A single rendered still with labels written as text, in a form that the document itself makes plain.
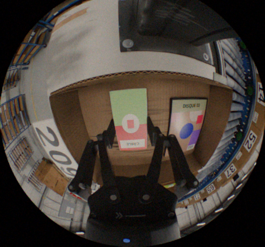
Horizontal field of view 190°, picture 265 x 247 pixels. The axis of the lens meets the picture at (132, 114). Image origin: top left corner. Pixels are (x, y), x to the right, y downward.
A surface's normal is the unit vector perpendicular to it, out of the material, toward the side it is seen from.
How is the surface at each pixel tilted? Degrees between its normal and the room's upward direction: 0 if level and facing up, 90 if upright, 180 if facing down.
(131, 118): 0
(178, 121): 0
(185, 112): 0
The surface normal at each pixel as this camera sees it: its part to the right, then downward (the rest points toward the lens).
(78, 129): 1.00, -0.07
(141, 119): 0.02, 0.37
